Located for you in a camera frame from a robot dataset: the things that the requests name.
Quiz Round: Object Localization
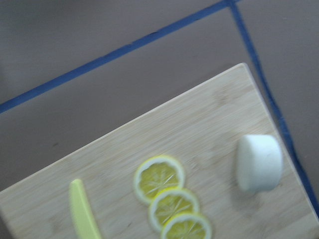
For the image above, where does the yellow plastic knife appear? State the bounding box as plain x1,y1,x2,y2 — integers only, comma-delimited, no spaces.
69,179,102,239

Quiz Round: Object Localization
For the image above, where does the lemon slice middle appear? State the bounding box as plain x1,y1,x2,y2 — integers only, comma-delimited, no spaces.
148,187,200,232

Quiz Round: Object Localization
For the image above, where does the lemon slice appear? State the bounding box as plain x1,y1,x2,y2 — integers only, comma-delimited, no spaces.
133,155,186,205
148,187,200,232
160,213,213,239

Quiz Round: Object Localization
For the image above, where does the lemon slice far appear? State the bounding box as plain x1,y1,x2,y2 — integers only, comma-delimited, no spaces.
133,155,186,205

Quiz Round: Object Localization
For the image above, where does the bamboo cutting board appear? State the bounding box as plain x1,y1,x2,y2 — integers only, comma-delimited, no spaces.
0,63,319,239

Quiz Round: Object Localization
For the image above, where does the lemon slice near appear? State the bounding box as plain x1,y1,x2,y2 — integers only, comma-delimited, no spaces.
160,213,213,239

